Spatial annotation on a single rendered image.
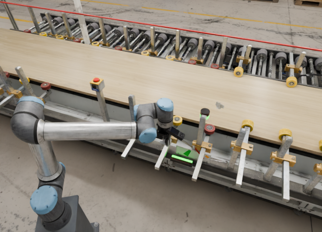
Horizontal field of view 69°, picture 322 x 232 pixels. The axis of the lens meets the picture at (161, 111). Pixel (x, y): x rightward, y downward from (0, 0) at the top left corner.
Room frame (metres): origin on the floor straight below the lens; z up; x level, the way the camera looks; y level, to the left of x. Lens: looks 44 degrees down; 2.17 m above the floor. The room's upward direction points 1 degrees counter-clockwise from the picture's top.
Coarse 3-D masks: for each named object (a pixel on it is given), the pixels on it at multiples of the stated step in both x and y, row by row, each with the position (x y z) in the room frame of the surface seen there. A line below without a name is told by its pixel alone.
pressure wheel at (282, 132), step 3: (282, 129) 1.05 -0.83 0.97; (285, 129) 1.04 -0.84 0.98; (288, 129) 1.04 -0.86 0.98; (279, 132) 1.04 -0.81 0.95; (282, 132) 1.02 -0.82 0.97; (285, 132) 1.01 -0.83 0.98; (288, 132) 1.01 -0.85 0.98; (291, 132) 1.02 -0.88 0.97; (279, 135) 1.01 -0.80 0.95; (282, 135) 1.01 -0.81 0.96; (285, 135) 1.00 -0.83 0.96; (288, 135) 0.99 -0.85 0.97; (291, 135) 1.00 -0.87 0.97; (279, 138) 1.01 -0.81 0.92
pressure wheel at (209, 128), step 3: (207, 126) 1.15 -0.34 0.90; (210, 126) 1.15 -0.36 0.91; (213, 126) 1.15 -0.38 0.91; (204, 129) 1.13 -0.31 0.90; (207, 129) 1.11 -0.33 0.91; (210, 129) 1.12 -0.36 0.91; (213, 129) 1.11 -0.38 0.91; (207, 132) 1.10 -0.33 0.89; (210, 132) 1.09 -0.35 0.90; (213, 132) 1.10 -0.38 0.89
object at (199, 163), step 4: (208, 136) 1.09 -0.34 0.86; (204, 140) 1.05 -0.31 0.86; (204, 148) 0.98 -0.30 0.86; (200, 152) 0.95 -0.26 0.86; (204, 152) 0.95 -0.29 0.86; (200, 156) 0.92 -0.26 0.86; (200, 160) 0.89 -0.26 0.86; (196, 164) 0.85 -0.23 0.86; (200, 164) 0.85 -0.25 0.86; (196, 168) 0.82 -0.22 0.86; (196, 172) 0.80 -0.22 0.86; (192, 176) 0.77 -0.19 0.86; (196, 176) 0.77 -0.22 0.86; (192, 180) 0.76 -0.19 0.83
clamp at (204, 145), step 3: (195, 141) 1.04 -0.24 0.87; (192, 144) 1.02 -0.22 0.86; (195, 144) 1.01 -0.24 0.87; (201, 144) 1.01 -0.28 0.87; (204, 144) 1.01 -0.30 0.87; (207, 144) 1.01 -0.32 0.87; (195, 147) 1.01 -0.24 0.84; (198, 147) 1.00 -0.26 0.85; (201, 147) 0.99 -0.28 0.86; (204, 147) 0.99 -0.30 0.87; (207, 147) 0.98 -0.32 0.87; (210, 147) 0.98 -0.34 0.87; (207, 150) 0.98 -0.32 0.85; (210, 150) 0.97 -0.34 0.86
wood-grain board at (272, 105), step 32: (0, 32) 2.80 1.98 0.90; (0, 64) 2.05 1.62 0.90; (32, 64) 2.04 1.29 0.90; (64, 64) 2.03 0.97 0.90; (96, 64) 2.02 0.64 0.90; (128, 64) 2.01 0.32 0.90; (160, 64) 2.00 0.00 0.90; (96, 96) 1.54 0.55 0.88; (160, 96) 1.50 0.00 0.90; (192, 96) 1.49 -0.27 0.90; (224, 96) 1.49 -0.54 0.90; (256, 96) 1.48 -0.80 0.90; (288, 96) 1.47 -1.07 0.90; (320, 96) 1.46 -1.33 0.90; (224, 128) 1.13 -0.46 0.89; (256, 128) 1.12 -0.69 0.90; (288, 128) 1.11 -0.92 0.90; (320, 128) 1.11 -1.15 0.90
